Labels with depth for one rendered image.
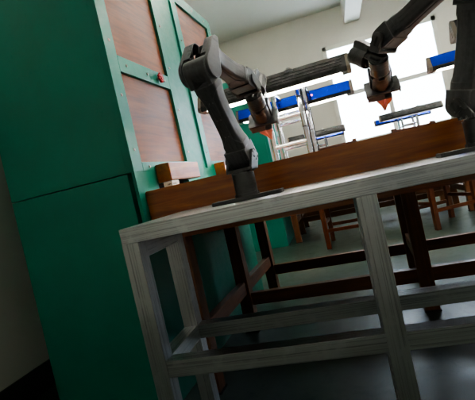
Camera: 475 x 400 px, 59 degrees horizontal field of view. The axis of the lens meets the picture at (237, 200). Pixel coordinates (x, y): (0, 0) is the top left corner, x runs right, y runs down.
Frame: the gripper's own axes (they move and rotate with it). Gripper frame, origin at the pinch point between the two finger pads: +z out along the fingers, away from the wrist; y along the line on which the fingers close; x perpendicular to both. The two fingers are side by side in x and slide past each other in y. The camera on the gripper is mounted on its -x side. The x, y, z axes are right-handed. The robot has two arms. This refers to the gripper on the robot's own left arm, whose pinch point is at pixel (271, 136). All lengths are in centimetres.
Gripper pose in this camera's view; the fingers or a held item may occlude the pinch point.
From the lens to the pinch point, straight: 150.1
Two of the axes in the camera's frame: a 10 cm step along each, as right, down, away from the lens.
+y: -9.3, 2.0, 2.9
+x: -0.1, 8.0, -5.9
